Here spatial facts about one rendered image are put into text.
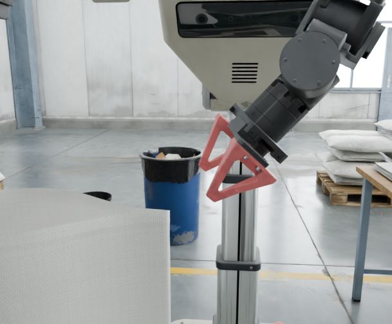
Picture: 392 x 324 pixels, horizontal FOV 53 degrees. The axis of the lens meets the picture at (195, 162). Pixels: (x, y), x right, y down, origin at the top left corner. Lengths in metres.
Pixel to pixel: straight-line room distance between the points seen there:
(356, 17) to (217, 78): 0.53
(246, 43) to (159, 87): 7.76
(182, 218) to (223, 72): 1.96
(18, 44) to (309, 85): 9.09
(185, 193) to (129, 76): 6.22
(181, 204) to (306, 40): 2.42
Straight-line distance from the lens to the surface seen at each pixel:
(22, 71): 9.36
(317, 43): 0.41
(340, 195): 3.92
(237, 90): 0.99
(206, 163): 0.55
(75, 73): 9.13
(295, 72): 0.40
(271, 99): 0.47
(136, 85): 8.74
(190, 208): 2.82
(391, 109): 9.09
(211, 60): 0.93
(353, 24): 0.49
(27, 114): 9.39
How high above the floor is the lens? 1.22
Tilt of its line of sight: 13 degrees down
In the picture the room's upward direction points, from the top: straight up
